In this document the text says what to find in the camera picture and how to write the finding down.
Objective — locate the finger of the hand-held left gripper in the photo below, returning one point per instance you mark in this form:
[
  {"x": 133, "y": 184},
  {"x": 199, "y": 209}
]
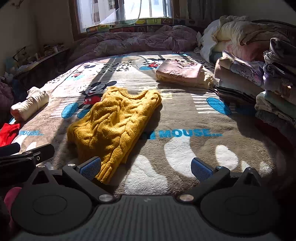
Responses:
[{"x": 27, "y": 155}]

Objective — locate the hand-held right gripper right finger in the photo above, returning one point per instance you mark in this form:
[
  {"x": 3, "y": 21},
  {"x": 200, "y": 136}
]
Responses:
[{"x": 200, "y": 170}]

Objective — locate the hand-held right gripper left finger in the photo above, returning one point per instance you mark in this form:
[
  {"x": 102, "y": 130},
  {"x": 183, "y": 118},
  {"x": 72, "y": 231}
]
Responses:
[{"x": 90, "y": 167}]

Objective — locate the stack of folded clothes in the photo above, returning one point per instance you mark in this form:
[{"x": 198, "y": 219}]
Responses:
[{"x": 259, "y": 83}]

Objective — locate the red garment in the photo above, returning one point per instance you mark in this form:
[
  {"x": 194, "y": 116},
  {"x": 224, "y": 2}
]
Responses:
[{"x": 8, "y": 134}]

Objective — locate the pink cloth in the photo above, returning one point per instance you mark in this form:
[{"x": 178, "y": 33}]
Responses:
[{"x": 11, "y": 199}]

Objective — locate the printed cartoon blanket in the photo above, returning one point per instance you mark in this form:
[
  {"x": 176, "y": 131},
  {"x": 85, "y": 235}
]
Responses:
[{"x": 175, "y": 129}]

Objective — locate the rolled cream garment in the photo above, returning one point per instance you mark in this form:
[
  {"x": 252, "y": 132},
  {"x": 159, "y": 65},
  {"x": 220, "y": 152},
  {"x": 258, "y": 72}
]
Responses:
[{"x": 30, "y": 104}]

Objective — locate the cluttered dark side table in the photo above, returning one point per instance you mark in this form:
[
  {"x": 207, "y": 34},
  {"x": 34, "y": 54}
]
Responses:
[{"x": 34, "y": 62}]

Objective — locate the folded pink garment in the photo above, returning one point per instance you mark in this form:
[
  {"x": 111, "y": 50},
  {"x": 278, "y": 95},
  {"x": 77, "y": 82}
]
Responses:
[{"x": 182, "y": 71}]

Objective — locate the purple quilted comforter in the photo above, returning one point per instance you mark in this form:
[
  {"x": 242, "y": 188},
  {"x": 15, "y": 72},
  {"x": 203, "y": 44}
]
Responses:
[{"x": 138, "y": 39}]

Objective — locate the pile of cream bedding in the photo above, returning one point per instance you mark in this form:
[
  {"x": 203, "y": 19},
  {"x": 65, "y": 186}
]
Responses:
[{"x": 235, "y": 34}]

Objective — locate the window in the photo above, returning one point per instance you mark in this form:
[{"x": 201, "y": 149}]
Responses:
[{"x": 124, "y": 11}]

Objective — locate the dark curtain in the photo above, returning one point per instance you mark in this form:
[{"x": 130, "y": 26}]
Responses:
[{"x": 203, "y": 10}]

